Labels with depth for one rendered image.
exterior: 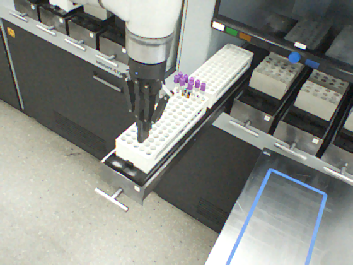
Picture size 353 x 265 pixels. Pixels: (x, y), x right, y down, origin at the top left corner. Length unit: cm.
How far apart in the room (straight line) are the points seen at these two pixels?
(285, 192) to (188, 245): 88
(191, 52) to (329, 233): 72
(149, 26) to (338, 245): 60
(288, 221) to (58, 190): 127
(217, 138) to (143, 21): 71
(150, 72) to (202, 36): 53
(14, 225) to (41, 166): 35
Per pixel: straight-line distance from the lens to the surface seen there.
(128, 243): 168
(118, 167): 86
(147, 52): 66
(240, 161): 127
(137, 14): 62
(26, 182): 193
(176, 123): 92
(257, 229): 81
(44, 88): 183
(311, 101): 113
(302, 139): 112
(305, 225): 86
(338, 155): 112
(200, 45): 122
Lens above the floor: 148
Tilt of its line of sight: 44 degrees down
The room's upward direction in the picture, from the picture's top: 9 degrees clockwise
